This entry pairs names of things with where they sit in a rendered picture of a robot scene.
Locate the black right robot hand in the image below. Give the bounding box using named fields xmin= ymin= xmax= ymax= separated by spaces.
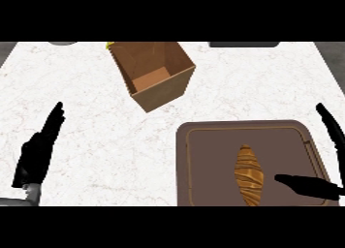
xmin=274 ymin=103 xmax=345 ymax=207

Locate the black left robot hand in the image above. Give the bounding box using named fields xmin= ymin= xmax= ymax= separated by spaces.
xmin=11 ymin=101 xmax=67 ymax=189

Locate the brown rectangular tray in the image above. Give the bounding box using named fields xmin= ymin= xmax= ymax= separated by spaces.
xmin=177 ymin=119 xmax=342 ymax=207

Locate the golden brown croissant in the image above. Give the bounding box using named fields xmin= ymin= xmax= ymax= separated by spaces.
xmin=234 ymin=143 xmax=267 ymax=207

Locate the brown cardboard box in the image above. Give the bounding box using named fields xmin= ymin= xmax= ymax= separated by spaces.
xmin=109 ymin=42 xmax=197 ymax=113

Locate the dark grey flat appliance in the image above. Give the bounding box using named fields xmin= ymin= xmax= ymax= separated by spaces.
xmin=209 ymin=42 xmax=280 ymax=48

